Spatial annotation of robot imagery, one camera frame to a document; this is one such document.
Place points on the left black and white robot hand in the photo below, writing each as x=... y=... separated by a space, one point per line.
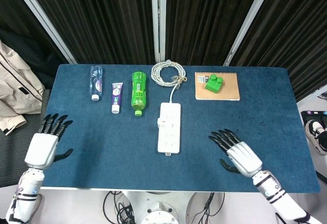
x=41 y=149

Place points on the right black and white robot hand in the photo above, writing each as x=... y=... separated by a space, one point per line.
x=245 y=158

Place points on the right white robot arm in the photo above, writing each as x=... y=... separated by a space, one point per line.
x=273 y=190

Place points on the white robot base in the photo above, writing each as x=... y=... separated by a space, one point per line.
x=159 y=208

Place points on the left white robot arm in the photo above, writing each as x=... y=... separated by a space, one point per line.
x=25 y=193

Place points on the white power strip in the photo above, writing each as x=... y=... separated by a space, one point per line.
x=169 y=134

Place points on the dark grey mesh chair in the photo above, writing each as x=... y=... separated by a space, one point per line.
x=15 y=155

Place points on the beige jacket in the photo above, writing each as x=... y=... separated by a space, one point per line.
x=18 y=86

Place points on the brown spiral notebook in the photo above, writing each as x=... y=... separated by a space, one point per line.
x=227 y=91

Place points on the black and white sneaker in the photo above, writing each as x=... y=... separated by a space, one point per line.
x=316 y=134

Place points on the green toy building block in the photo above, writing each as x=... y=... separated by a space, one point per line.
x=213 y=84

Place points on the black box with coloured labels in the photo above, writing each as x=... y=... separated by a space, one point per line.
x=322 y=117

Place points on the clear plastic water bottle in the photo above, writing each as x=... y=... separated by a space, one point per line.
x=96 y=82

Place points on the blue table mat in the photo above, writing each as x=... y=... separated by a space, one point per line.
x=127 y=162

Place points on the purple toothpaste tube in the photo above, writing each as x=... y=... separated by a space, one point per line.
x=116 y=94

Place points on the green plastic drink bottle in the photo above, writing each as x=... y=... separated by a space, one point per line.
x=138 y=91

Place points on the dark ribbed partition panel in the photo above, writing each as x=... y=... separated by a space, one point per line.
x=301 y=29
x=204 y=17
x=97 y=17
x=15 y=17

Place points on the white partition frame post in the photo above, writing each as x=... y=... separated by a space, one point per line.
x=159 y=17
x=251 y=17
x=43 y=19

